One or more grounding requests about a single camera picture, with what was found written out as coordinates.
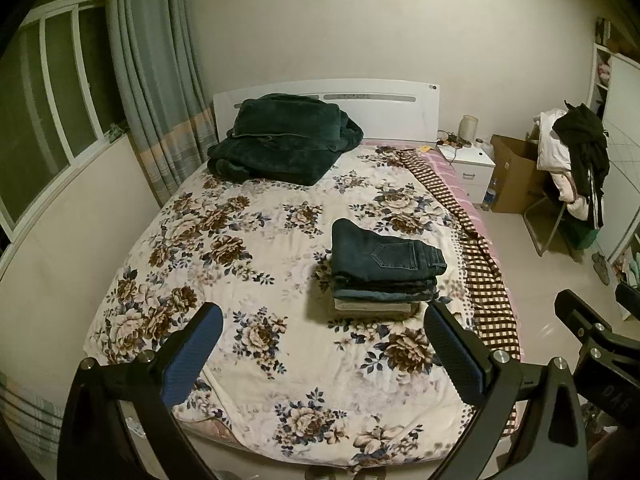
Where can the grey shoes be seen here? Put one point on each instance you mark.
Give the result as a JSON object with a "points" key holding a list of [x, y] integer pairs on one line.
{"points": [[601, 267]]}

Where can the clear water bottle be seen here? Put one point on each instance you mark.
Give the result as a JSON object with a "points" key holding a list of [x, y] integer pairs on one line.
{"points": [[490, 195]]}

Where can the pink garment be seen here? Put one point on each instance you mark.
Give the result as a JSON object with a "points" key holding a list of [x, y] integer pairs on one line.
{"points": [[570, 192]]}

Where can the folded beige pants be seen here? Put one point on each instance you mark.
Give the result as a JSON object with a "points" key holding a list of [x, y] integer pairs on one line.
{"points": [[375, 309]]}

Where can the folded black pants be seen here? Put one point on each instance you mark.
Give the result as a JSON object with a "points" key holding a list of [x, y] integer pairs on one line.
{"points": [[387, 286]]}

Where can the grey-green striped curtain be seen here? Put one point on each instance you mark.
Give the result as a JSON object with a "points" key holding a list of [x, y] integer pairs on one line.
{"points": [[150, 85]]}

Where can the cream table lamp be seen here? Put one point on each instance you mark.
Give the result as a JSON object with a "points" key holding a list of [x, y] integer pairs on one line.
{"points": [[469, 129]]}

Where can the metal folding chair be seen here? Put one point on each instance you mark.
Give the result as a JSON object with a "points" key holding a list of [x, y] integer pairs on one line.
{"points": [[532, 232]]}

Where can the pale plaid cloth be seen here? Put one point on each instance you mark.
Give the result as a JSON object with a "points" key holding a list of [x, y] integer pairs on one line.
{"points": [[30, 420]]}

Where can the dark blue jeans pants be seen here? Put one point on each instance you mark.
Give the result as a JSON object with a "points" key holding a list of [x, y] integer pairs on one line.
{"points": [[380, 255]]}

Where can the white bed headboard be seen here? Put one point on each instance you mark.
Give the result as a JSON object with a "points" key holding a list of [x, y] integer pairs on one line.
{"points": [[380, 115]]}

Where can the pink bed sheet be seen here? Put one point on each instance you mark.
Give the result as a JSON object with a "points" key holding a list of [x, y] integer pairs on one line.
{"points": [[440, 170]]}

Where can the brown cardboard box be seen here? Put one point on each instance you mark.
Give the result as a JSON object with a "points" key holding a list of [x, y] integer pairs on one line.
{"points": [[515, 180]]}

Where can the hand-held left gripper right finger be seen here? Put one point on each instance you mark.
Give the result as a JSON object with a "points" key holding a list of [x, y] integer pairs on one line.
{"points": [[455, 355]]}

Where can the bed with floral cover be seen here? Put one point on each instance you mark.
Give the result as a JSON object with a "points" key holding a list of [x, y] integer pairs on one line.
{"points": [[250, 270]]}

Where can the pale green slippers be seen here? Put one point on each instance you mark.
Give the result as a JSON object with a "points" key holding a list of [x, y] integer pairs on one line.
{"points": [[631, 267]]}

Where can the dark green folded blanket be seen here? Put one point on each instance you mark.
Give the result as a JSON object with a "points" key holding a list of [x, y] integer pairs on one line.
{"points": [[280, 135]]}

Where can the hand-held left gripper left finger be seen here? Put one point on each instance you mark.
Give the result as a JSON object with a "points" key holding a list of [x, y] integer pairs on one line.
{"points": [[195, 355]]}

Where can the white-framed window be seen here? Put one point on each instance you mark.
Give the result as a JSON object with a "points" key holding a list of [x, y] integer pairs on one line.
{"points": [[45, 110]]}

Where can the white nightstand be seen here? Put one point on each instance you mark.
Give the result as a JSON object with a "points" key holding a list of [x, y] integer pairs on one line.
{"points": [[472, 175]]}

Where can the white wardrobe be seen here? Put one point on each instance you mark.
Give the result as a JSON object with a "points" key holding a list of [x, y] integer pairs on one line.
{"points": [[622, 110]]}

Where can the dark green bag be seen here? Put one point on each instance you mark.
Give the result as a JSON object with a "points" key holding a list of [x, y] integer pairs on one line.
{"points": [[582, 237]]}

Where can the black clothes pile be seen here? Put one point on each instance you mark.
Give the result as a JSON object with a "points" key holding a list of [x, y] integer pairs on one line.
{"points": [[585, 145]]}

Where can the white garment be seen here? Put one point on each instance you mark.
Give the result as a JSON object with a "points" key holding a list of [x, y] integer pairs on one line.
{"points": [[552, 152]]}

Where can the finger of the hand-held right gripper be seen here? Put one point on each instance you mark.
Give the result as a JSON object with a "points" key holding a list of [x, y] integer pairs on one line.
{"points": [[629, 297], [580, 312]]}

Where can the folded grey-blue pants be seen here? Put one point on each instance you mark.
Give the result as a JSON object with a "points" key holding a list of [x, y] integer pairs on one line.
{"points": [[385, 295]]}

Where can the brown checked cloth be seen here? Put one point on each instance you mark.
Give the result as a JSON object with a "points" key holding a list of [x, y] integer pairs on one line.
{"points": [[492, 310]]}

